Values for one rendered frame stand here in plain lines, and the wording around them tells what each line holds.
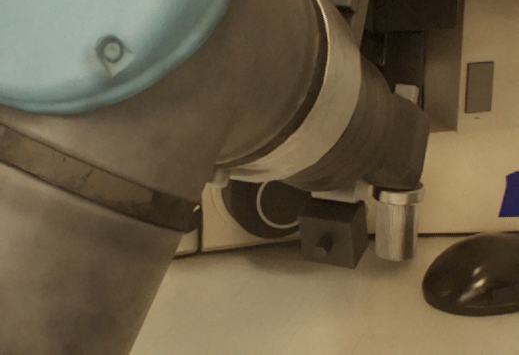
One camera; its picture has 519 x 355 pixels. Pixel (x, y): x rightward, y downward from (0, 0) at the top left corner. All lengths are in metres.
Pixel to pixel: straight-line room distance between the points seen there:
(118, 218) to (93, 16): 0.06
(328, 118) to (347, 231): 0.14
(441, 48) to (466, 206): 0.11
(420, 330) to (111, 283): 0.30
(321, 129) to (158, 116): 0.11
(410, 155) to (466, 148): 0.19
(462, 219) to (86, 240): 0.45
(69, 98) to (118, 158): 0.03
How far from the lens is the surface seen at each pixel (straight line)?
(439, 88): 0.76
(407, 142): 0.55
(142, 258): 0.34
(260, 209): 0.65
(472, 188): 0.74
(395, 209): 0.66
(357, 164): 0.50
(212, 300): 0.64
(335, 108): 0.42
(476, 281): 0.62
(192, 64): 0.32
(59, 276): 0.33
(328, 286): 0.66
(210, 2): 0.32
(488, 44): 0.74
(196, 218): 0.67
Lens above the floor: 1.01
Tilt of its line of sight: 17 degrees down
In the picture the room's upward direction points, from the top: straight up
